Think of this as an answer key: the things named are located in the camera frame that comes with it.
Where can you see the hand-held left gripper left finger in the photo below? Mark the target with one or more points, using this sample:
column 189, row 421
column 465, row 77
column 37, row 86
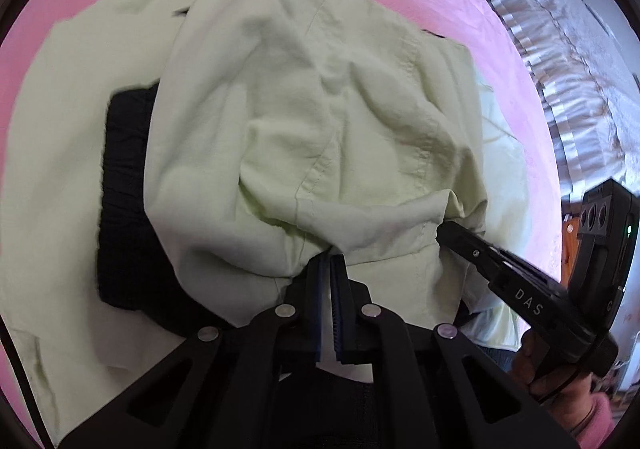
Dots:
column 314, row 299

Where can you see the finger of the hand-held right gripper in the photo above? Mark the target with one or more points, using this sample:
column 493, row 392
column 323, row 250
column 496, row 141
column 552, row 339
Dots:
column 472, row 249

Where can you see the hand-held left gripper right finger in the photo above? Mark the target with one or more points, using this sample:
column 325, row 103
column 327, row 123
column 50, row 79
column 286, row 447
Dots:
column 339, row 304

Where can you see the light green jacket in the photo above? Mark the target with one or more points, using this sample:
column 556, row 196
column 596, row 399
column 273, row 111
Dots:
column 325, row 104

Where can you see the person's right hand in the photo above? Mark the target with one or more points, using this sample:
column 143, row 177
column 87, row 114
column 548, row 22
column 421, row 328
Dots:
column 545, row 394

